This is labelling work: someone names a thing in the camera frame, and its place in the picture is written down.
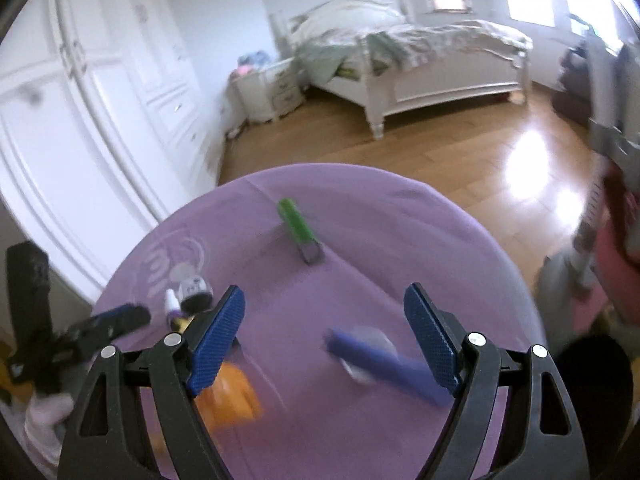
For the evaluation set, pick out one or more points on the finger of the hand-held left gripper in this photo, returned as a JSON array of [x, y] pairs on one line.
[[117, 316]]

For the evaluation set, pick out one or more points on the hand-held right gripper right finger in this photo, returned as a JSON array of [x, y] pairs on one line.
[[432, 340]]

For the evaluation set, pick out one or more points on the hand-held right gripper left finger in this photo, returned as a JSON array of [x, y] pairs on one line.
[[215, 340]]

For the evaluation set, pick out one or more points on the small dark jar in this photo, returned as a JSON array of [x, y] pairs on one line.
[[196, 294]]

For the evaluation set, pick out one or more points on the small white purple bottle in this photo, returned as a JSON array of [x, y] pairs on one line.
[[172, 305]]

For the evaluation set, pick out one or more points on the blue plastic tube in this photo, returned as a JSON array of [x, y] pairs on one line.
[[380, 362]]

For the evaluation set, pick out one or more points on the orange plastic piece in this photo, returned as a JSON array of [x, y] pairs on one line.
[[235, 395]]

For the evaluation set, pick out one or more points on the green marker pen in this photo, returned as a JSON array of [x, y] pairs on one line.
[[295, 220]]

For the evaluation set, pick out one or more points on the person's left hand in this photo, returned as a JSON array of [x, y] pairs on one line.
[[47, 410]]

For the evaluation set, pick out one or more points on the small yellow piece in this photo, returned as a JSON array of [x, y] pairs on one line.
[[182, 323]]

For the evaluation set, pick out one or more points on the round purple-covered table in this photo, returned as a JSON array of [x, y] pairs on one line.
[[350, 285]]

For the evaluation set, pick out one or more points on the white wardrobe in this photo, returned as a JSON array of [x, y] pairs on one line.
[[90, 125]]

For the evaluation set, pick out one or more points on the white nightstand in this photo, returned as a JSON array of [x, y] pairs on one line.
[[265, 92]]

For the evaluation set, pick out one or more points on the white bed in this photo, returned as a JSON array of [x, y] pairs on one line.
[[440, 85]]

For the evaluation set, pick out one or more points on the pink plush toy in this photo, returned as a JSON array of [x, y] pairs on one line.
[[243, 68]]

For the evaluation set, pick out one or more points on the grey and pink study desk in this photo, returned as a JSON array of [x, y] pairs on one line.
[[607, 125]]

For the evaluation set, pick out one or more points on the blue fabric item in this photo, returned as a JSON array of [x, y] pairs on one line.
[[253, 57]]

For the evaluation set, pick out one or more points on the dark brown sofa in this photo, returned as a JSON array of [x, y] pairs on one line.
[[575, 90]]

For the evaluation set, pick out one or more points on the pale green blanket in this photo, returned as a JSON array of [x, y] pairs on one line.
[[415, 42]]

